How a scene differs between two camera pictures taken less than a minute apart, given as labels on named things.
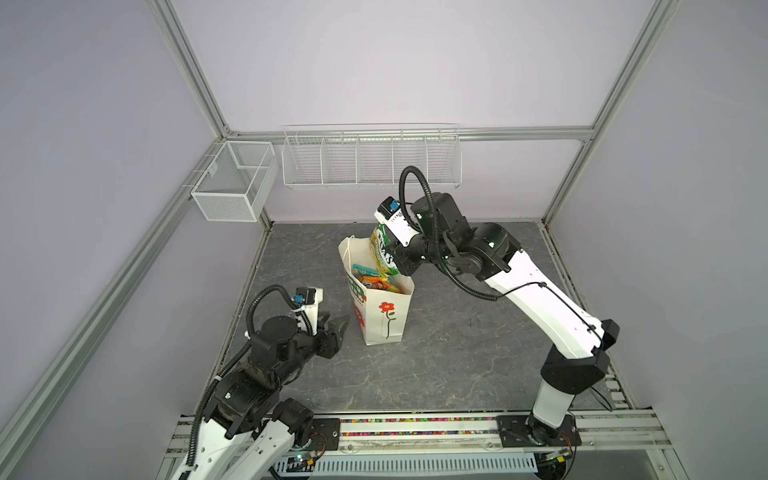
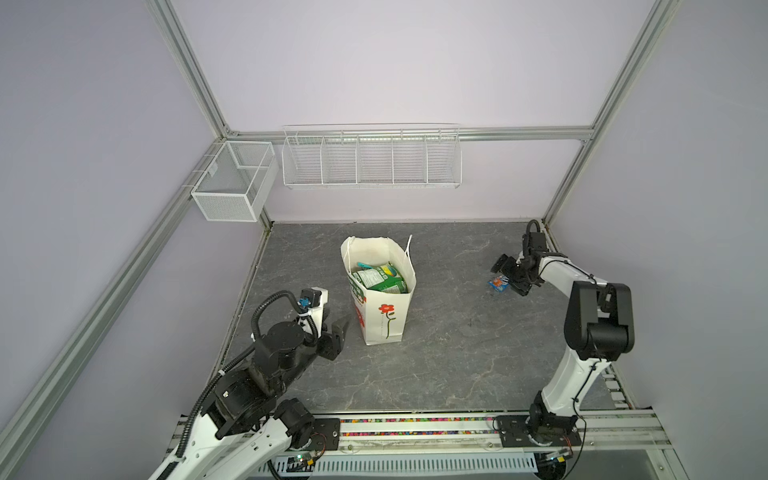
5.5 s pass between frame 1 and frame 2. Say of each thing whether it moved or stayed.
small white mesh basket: stayed
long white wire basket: stayed
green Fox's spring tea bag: moved
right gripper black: moved
